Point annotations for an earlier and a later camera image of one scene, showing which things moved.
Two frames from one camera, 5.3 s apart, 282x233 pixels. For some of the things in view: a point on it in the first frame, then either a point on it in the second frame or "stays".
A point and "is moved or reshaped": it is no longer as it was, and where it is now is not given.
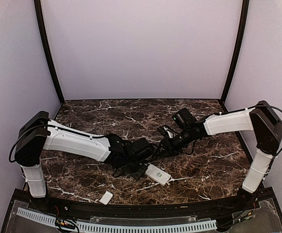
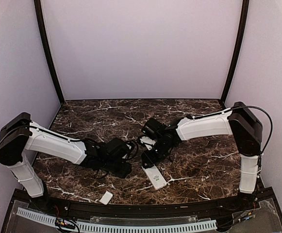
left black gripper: [138, 174] -> [123, 172]
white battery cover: [105, 199] stays
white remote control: [157, 174] is moved or reshaped
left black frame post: [38, 6] stays
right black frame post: [240, 39] stays
